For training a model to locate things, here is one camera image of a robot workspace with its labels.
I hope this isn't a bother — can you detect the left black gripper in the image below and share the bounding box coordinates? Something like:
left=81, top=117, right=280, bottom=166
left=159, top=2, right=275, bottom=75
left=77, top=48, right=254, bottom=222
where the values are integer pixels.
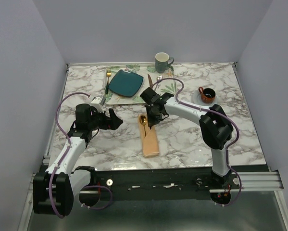
left=88, top=106, right=123, bottom=130

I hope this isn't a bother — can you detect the gold spoon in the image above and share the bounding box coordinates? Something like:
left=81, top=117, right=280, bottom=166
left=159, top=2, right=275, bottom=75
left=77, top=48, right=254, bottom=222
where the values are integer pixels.
left=139, top=115, right=147, bottom=136

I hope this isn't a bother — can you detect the orange cloth napkin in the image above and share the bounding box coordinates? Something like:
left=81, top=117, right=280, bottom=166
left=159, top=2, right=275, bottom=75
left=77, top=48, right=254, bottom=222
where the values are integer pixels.
left=138, top=114, right=160, bottom=158

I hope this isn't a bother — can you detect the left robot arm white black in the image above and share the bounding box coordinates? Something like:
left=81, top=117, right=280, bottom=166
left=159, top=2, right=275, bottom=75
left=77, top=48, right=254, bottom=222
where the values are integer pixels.
left=33, top=103, right=123, bottom=218

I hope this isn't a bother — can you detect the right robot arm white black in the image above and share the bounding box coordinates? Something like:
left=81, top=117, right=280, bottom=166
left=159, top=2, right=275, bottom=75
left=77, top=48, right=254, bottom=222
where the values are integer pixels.
left=140, top=87, right=233, bottom=189

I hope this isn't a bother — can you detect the leaf pattern serving tray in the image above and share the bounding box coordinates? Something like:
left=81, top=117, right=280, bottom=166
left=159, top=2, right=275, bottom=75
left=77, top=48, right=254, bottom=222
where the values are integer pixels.
left=105, top=64, right=177, bottom=105

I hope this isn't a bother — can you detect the teal square plate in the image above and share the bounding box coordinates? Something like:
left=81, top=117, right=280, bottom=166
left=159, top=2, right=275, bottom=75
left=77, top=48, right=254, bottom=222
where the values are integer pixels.
left=109, top=70, right=143, bottom=98

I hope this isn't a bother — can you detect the grey saucer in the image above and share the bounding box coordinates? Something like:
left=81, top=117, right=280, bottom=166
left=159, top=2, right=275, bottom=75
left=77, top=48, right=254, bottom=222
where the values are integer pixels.
left=191, top=91, right=218, bottom=106

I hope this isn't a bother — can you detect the red brown small cup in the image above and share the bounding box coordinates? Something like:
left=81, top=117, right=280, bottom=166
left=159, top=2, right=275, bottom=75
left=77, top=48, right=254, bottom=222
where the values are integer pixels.
left=198, top=87, right=216, bottom=103

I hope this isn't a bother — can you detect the grey green mug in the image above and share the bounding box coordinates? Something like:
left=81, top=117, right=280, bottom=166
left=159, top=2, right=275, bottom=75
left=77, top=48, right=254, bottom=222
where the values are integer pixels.
left=155, top=52, right=174, bottom=73

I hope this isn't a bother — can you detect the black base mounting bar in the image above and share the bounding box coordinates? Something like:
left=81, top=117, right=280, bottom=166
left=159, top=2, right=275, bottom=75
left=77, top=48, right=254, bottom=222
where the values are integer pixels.
left=69, top=168, right=245, bottom=202

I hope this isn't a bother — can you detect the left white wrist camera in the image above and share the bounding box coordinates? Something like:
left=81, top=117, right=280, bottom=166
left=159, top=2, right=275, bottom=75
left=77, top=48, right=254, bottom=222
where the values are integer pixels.
left=88, top=95, right=106, bottom=113

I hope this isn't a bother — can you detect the brown handled knife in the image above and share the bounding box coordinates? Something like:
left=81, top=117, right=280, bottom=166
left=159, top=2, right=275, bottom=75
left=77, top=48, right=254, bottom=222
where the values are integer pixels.
left=147, top=74, right=153, bottom=88

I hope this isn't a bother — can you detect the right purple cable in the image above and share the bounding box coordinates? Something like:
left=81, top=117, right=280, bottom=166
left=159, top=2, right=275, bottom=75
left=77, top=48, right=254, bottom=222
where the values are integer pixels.
left=153, top=78, right=245, bottom=207

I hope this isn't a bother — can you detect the purple cable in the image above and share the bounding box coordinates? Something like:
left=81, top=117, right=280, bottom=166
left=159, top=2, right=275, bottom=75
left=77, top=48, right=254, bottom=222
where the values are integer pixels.
left=49, top=92, right=113, bottom=218
left=153, top=78, right=245, bottom=207

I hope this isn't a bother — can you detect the gold fork green handle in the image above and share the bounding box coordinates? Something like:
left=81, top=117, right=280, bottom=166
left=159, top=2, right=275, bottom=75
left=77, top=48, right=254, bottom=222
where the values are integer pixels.
left=105, top=68, right=112, bottom=94

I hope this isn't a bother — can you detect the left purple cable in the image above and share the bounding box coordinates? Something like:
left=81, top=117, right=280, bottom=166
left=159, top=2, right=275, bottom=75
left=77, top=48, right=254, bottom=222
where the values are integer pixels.
left=49, top=92, right=113, bottom=218

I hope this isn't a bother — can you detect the aluminium frame rail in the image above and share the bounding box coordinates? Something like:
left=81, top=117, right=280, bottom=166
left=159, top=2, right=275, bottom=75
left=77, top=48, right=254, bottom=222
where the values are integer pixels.
left=28, top=172, right=285, bottom=192

